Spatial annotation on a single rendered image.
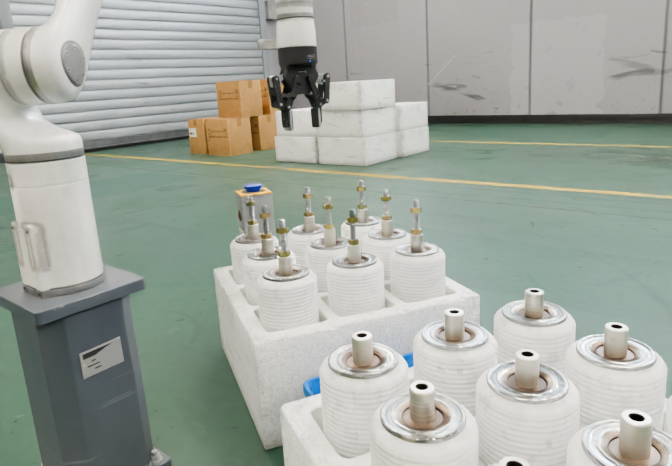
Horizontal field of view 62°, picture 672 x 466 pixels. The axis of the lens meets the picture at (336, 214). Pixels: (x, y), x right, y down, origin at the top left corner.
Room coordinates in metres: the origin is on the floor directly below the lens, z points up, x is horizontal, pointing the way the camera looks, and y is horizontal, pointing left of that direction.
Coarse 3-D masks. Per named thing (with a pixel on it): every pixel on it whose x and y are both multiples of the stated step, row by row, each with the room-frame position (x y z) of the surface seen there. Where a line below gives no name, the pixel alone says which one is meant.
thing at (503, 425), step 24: (480, 384) 0.49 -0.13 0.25; (480, 408) 0.48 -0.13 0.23; (504, 408) 0.46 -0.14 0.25; (528, 408) 0.45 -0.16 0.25; (552, 408) 0.45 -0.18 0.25; (576, 408) 0.45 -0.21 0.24; (480, 432) 0.48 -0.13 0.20; (504, 432) 0.45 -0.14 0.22; (528, 432) 0.44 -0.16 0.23; (552, 432) 0.44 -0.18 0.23; (576, 432) 0.46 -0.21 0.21; (480, 456) 0.48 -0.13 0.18; (504, 456) 0.45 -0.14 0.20; (528, 456) 0.44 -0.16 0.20; (552, 456) 0.44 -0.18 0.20
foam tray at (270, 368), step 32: (224, 288) 1.00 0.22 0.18; (448, 288) 0.93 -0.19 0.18; (224, 320) 1.04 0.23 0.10; (256, 320) 0.84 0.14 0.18; (320, 320) 0.87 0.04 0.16; (352, 320) 0.82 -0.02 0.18; (384, 320) 0.83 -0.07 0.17; (416, 320) 0.85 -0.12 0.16; (256, 352) 0.76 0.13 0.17; (288, 352) 0.77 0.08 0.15; (320, 352) 0.79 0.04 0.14; (256, 384) 0.77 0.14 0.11; (288, 384) 0.77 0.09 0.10; (256, 416) 0.80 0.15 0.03
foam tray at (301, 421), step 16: (304, 400) 0.60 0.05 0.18; (320, 400) 0.59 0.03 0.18; (288, 416) 0.57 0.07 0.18; (304, 416) 0.56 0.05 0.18; (320, 416) 0.58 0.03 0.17; (288, 432) 0.56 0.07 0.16; (304, 432) 0.53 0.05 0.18; (320, 432) 0.53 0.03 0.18; (288, 448) 0.57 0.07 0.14; (304, 448) 0.51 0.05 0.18; (320, 448) 0.50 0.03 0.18; (288, 464) 0.57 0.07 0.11; (304, 464) 0.52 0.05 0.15; (320, 464) 0.48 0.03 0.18; (336, 464) 0.48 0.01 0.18; (352, 464) 0.48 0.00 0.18; (368, 464) 0.48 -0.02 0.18; (480, 464) 0.47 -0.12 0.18
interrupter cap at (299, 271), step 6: (294, 264) 0.88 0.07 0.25; (270, 270) 0.87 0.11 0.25; (276, 270) 0.86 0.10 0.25; (294, 270) 0.86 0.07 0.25; (300, 270) 0.86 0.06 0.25; (306, 270) 0.85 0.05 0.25; (264, 276) 0.83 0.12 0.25; (270, 276) 0.84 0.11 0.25; (276, 276) 0.84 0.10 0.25; (282, 276) 0.84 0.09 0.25; (288, 276) 0.83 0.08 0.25; (294, 276) 0.83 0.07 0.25; (300, 276) 0.82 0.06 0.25
